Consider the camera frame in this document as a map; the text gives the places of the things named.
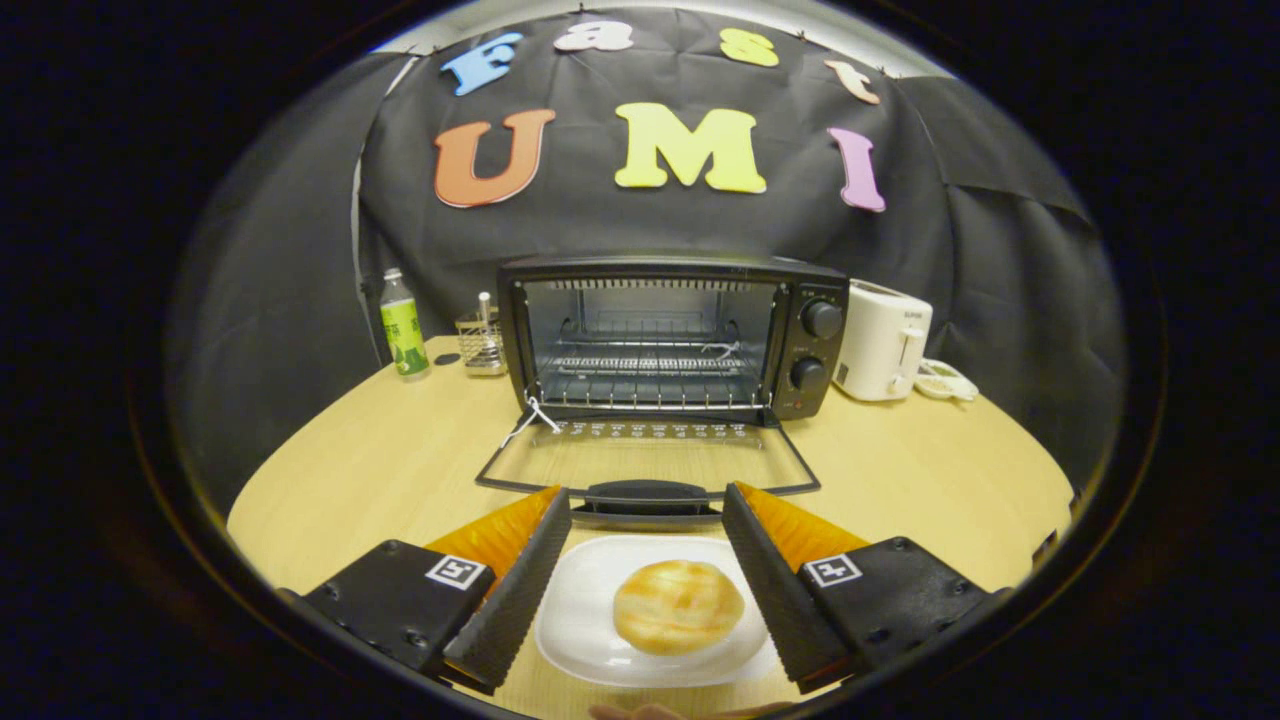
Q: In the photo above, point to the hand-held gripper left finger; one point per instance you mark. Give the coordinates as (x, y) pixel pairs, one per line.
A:
(515, 595)

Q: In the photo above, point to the golden bread bun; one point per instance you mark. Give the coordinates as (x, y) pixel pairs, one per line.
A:
(678, 607)

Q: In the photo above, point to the small white dish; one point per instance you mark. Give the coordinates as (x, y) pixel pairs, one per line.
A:
(945, 382)

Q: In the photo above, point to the white pop-up toaster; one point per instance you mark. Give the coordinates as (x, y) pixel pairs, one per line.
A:
(875, 340)

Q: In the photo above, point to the white plate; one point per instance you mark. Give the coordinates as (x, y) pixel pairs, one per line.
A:
(580, 620)

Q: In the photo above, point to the black toaster oven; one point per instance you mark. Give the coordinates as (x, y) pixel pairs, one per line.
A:
(810, 345)

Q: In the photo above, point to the green drink bottle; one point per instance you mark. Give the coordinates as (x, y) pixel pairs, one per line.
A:
(404, 335)

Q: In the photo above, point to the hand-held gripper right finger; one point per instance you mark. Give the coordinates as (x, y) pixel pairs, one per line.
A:
(775, 595)

